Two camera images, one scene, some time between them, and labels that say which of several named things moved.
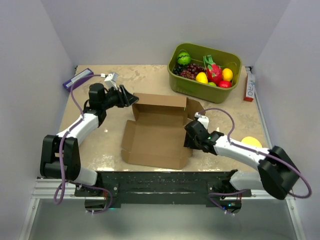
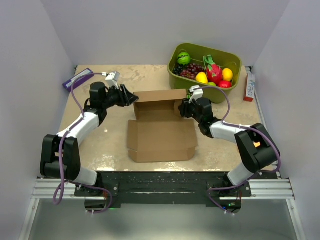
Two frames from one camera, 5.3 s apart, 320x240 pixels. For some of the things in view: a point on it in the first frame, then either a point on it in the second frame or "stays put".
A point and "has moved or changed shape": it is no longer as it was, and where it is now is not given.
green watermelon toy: [183, 58] stays put
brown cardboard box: [157, 137] has moved or changed shape
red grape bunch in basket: [192, 69] stays put
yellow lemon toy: [201, 77] stays put
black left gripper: [126, 99] stays put
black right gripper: [188, 142] -> [184, 106]
